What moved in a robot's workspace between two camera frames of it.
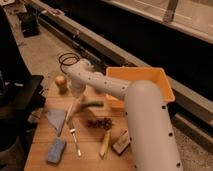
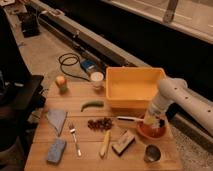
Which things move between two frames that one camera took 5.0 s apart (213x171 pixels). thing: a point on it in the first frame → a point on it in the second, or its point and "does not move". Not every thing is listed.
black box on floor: [30, 23] does not move
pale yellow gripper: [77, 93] → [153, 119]
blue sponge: [56, 150] does not move
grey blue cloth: [56, 117] does not move
